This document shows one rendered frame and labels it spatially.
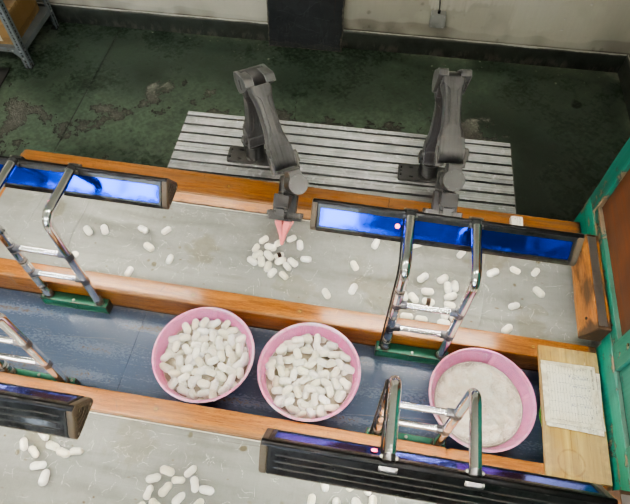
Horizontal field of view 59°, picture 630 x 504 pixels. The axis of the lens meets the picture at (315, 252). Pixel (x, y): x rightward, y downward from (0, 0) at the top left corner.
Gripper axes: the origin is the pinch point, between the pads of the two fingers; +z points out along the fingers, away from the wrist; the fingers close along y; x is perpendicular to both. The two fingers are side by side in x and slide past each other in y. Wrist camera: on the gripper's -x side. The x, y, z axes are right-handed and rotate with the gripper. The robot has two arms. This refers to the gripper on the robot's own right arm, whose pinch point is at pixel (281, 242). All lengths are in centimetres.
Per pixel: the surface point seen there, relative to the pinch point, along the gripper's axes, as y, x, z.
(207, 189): -27.2, 9.7, -12.3
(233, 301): -9.2, -14.2, 16.8
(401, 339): 37.9, -13.7, 20.3
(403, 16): 27, 169, -121
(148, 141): -96, 123, -30
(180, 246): -30.1, -1.7, 5.4
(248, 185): -14.8, 12.2, -15.2
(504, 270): 66, 4, 0
